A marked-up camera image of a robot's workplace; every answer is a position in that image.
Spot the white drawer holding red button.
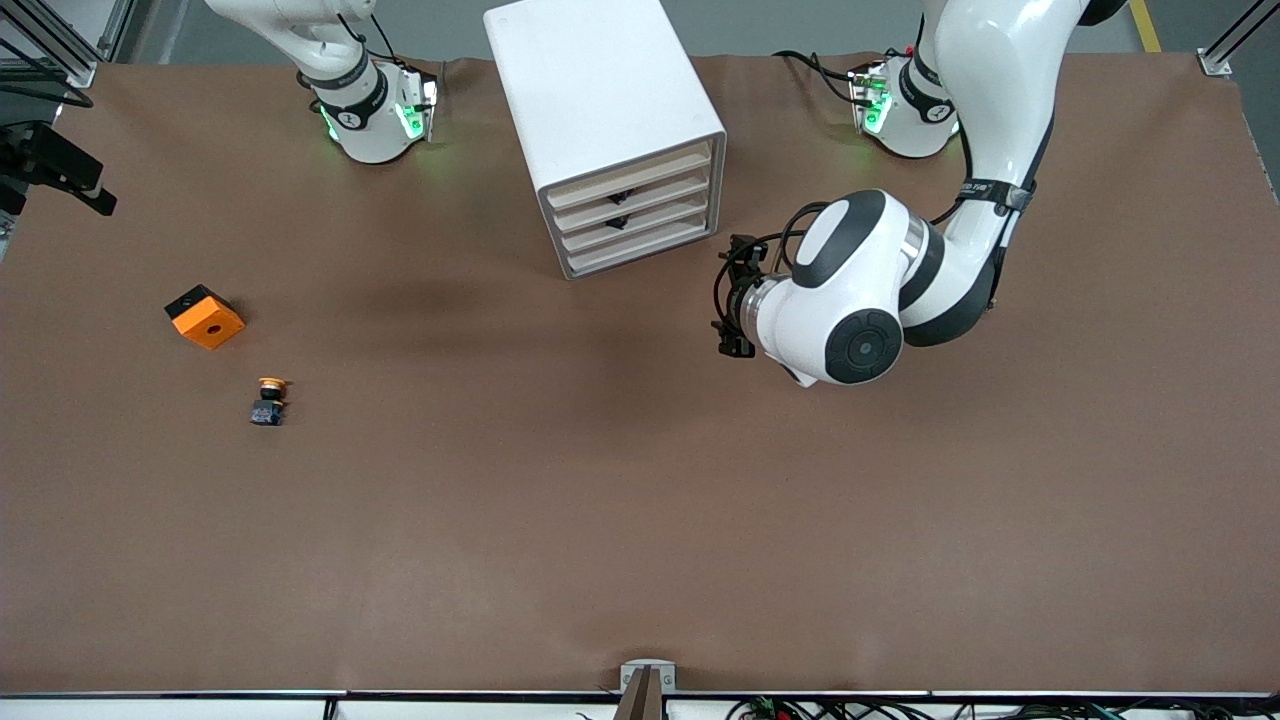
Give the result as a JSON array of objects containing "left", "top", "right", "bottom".
[{"left": 552, "top": 166, "right": 715, "bottom": 235}]

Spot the empty white drawer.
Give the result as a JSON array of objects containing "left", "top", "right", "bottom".
[
  {"left": 564, "top": 214, "right": 719, "bottom": 277},
  {"left": 546, "top": 142, "right": 715, "bottom": 213}
]

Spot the white drawer holding green button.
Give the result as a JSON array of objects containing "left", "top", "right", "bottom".
[{"left": 558, "top": 190, "right": 717, "bottom": 255}]

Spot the orange and black button box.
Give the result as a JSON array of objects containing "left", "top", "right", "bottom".
[{"left": 164, "top": 284, "right": 246, "bottom": 351}]

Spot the white drawer cabinet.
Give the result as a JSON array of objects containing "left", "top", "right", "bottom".
[{"left": 483, "top": 0, "right": 728, "bottom": 281}]

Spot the orange push button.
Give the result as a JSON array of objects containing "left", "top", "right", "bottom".
[{"left": 250, "top": 377, "right": 291, "bottom": 427}]

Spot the brown table cover mat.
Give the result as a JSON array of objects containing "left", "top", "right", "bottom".
[{"left": 0, "top": 52, "right": 1280, "bottom": 696}]

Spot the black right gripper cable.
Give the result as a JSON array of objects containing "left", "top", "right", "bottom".
[{"left": 0, "top": 85, "right": 94, "bottom": 109}]

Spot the aluminium frame post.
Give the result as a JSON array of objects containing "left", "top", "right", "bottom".
[
  {"left": 1198, "top": 0, "right": 1280, "bottom": 77},
  {"left": 0, "top": 0, "right": 136, "bottom": 91}
]

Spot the black left arm base cable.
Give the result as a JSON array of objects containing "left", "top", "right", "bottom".
[{"left": 773, "top": 48, "right": 863, "bottom": 109}]

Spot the grey metal bracket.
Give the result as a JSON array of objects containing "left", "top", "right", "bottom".
[{"left": 620, "top": 660, "right": 677, "bottom": 693}]

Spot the brown tapered post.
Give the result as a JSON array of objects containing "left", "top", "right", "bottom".
[{"left": 612, "top": 668, "right": 666, "bottom": 720}]

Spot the white table edge rail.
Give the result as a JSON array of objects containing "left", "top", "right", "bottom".
[{"left": 0, "top": 690, "right": 1280, "bottom": 720}]

